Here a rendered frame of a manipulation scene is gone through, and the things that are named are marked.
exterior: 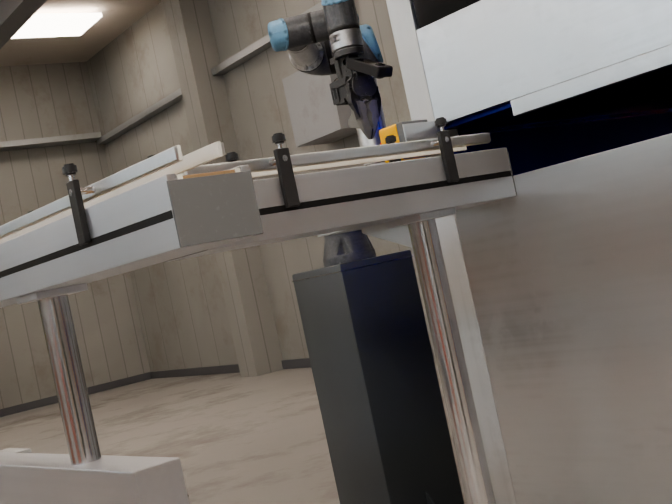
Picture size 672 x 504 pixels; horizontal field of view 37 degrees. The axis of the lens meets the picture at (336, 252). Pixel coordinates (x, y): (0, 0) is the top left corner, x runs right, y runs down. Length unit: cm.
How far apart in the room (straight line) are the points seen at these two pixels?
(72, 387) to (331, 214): 52
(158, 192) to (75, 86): 1071
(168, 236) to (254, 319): 780
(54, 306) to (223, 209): 53
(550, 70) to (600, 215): 27
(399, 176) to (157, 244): 55
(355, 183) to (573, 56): 45
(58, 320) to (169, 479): 35
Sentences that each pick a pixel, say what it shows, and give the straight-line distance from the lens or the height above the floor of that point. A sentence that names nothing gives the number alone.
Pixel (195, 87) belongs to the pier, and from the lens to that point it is 922.
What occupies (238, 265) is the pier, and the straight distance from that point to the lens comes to 903.
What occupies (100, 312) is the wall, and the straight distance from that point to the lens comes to 1160.
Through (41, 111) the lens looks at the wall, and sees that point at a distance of 1177.
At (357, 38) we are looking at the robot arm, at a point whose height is 129.
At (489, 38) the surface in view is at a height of 114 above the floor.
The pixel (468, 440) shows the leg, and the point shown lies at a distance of 182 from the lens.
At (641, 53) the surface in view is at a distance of 174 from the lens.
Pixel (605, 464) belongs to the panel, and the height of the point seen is 34.
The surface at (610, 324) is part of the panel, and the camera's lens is 183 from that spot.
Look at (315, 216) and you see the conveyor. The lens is 159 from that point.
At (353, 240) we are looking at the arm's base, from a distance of 282.
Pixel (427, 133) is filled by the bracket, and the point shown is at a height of 100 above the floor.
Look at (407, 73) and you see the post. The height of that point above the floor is 114.
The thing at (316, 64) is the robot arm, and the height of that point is 134.
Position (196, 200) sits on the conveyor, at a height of 90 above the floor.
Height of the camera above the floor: 78
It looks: 1 degrees up
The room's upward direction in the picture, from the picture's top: 12 degrees counter-clockwise
